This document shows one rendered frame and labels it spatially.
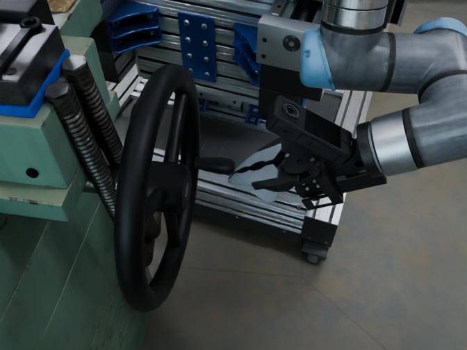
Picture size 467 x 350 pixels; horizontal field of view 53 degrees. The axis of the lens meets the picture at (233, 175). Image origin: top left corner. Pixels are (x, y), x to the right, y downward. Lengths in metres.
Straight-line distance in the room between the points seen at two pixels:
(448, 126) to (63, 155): 0.41
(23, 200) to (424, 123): 0.44
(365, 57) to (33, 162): 0.39
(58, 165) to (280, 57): 0.55
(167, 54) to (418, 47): 0.72
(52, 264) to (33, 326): 0.09
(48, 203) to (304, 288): 1.01
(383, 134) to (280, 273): 0.90
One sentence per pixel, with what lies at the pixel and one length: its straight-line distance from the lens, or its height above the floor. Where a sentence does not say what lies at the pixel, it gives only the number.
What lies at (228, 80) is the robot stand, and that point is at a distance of 1.16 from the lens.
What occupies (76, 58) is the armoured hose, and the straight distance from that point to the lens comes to 0.49.
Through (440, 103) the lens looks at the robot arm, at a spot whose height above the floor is 0.90.
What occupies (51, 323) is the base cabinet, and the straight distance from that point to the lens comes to 0.76.
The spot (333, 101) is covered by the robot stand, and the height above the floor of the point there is 0.21.
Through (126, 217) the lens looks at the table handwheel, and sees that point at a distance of 0.43.
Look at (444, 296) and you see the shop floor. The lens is 1.50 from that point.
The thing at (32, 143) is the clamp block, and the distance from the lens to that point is 0.47.
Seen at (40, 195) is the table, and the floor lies 0.87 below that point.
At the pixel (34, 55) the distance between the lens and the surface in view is 0.46.
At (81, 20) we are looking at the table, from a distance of 0.74.
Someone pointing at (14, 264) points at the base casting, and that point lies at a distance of 0.64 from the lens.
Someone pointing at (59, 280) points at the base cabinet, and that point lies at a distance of 0.76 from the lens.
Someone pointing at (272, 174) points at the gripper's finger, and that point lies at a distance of 0.62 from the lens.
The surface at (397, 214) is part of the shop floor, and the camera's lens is 1.61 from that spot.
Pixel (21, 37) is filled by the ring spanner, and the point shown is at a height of 1.00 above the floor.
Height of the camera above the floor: 1.25
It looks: 50 degrees down
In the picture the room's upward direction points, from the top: straight up
